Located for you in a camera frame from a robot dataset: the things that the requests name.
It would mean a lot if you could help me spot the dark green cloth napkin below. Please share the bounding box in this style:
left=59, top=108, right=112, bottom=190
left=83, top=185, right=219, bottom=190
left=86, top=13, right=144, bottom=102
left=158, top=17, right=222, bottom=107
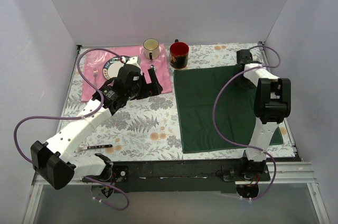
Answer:
left=173, top=64, right=284, bottom=154

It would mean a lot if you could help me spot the black handled fork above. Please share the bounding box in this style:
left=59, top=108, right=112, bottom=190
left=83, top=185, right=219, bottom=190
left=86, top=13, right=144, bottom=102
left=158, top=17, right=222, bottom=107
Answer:
left=75, top=144, right=112, bottom=153

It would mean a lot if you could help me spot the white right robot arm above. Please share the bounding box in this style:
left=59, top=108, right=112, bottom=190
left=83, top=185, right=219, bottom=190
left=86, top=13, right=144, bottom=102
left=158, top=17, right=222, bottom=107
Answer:
left=237, top=49, right=291, bottom=181

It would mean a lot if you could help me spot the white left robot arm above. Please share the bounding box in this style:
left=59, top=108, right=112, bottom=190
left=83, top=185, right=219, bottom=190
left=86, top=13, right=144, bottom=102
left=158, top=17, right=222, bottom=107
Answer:
left=31, top=64, right=163, bottom=190

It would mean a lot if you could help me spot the white plate green rim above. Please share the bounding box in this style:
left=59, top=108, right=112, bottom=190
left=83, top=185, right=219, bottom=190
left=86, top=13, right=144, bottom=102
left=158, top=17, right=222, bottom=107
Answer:
left=102, top=57, right=124, bottom=80

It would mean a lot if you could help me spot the silver fork on placemat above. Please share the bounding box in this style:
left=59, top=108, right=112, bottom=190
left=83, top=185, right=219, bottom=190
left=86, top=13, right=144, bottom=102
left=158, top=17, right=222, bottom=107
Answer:
left=93, top=68, right=98, bottom=88

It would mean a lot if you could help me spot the cream enamel mug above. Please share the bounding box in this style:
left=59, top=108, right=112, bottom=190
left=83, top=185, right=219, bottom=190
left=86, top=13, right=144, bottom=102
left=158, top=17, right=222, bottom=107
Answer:
left=143, top=39, right=160, bottom=60

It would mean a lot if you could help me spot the dark mug red interior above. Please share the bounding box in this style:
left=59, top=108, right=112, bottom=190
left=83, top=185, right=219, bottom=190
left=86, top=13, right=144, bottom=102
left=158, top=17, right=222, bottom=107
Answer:
left=170, top=39, right=190, bottom=69

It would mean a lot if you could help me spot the pink placemat cloth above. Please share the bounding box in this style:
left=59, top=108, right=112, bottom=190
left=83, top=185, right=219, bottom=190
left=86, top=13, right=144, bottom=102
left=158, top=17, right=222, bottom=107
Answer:
left=80, top=44, right=174, bottom=102

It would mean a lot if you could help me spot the floral tablecloth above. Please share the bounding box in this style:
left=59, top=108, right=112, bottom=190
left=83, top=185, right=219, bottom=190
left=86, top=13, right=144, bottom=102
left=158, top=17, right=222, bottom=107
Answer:
left=63, top=43, right=297, bottom=161

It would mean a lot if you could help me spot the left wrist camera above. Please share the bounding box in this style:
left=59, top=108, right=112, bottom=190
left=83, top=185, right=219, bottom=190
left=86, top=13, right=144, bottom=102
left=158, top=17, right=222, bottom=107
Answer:
left=122, top=55, right=141, bottom=69

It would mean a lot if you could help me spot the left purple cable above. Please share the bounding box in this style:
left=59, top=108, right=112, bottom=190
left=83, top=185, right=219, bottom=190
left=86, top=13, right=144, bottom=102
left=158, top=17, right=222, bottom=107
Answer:
left=13, top=46, right=130, bottom=211

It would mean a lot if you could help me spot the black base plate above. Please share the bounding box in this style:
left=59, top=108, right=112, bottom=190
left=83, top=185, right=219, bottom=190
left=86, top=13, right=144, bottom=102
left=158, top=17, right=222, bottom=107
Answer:
left=106, top=159, right=270, bottom=193

